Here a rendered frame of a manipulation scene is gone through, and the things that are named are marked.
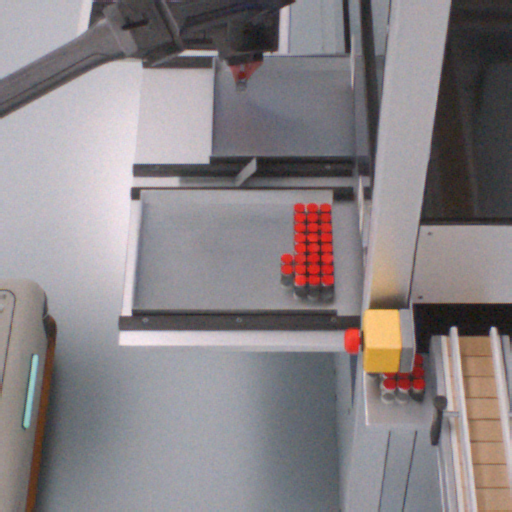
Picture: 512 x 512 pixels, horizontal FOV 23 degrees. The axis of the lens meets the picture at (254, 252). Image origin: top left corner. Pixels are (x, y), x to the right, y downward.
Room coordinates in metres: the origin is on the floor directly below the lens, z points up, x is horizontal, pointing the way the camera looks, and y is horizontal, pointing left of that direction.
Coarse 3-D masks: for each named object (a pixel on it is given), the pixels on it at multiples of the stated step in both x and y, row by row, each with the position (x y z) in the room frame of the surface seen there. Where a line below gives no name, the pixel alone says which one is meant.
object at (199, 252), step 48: (144, 192) 1.48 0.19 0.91; (192, 192) 1.48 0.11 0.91; (240, 192) 1.48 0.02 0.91; (288, 192) 1.48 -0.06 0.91; (144, 240) 1.40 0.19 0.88; (192, 240) 1.40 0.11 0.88; (240, 240) 1.39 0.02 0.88; (288, 240) 1.39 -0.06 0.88; (144, 288) 1.29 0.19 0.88; (192, 288) 1.29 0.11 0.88; (240, 288) 1.29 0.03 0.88
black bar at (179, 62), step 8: (176, 56) 1.84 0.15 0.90; (184, 56) 1.84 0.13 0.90; (192, 56) 1.84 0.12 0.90; (200, 56) 1.84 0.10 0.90; (208, 56) 1.84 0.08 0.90; (216, 56) 1.84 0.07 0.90; (264, 56) 1.84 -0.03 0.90; (272, 56) 1.84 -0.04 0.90; (280, 56) 1.84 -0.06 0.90; (288, 56) 1.84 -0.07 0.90; (296, 56) 1.84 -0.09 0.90; (304, 56) 1.84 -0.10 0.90; (312, 56) 1.84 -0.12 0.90; (320, 56) 1.84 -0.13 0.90; (328, 56) 1.84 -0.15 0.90; (336, 56) 1.84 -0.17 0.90; (344, 56) 1.84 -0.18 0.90; (144, 64) 1.83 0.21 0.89; (160, 64) 1.83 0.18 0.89; (168, 64) 1.83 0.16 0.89; (176, 64) 1.83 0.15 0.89; (184, 64) 1.83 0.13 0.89; (192, 64) 1.83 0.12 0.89; (200, 64) 1.83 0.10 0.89; (208, 64) 1.83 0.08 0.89
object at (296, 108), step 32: (224, 64) 1.82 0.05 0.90; (288, 64) 1.82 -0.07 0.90; (320, 64) 1.82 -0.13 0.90; (224, 96) 1.75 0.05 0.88; (256, 96) 1.75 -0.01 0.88; (288, 96) 1.75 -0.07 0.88; (320, 96) 1.75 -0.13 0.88; (352, 96) 1.74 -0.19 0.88; (224, 128) 1.67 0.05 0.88; (256, 128) 1.66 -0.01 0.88; (288, 128) 1.66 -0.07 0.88; (320, 128) 1.66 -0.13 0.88; (352, 128) 1.66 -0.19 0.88; (224, 160) 1.56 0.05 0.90; (288, 160) 1.56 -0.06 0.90; (320, 160) 1.56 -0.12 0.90; (352, 160) 1.56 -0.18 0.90
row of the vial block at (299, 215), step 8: (296, 208) 1.43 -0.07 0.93; (304, 208) 1.43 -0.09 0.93; (296, 216) 1.41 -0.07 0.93; (304, 216) 1.41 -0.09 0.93; (296, 224) 1.39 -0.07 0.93; (304, 224) 1.40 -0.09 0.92; (296, 232) 1.38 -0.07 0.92; (304, 232) 1.38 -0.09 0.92; (296, 240) 1.35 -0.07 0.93; (304, 240) 1.35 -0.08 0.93; (296, 248) 1.34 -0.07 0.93; (304, 248) 1.34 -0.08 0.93; (296, 256) 1.32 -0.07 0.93; (304, 256) 1.32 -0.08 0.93; (296, 264) 1.31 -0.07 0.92; (304, 264) 1.31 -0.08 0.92; (296, 272) 1.29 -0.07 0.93; (304, 272) 1.29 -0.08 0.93; (296, 280) 1.27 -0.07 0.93; (304, 280) 1.27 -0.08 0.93; (296, 288) 1.26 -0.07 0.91; (304, 288) 1.26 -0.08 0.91; (296, 296) 1.26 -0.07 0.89; (304, 296) 1.26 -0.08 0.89
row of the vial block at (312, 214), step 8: (312, 208) 1.43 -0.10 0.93; (312, 216) 1.41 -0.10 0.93; (312, 224) 1.39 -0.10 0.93; (312, 232) 1.37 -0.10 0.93; (312, 240) 1.35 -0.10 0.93; (312, 248) 1.34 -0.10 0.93; (312, 256) 1.32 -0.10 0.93; (312, 264) 1.30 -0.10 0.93; (312, 272) 1.29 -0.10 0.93; (312, 280) 1.27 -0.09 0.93; (320, 280) 1.27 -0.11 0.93; (312, 288) 1.26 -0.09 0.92; (320, 288) 1.27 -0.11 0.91; (312, 296) 1.26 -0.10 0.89
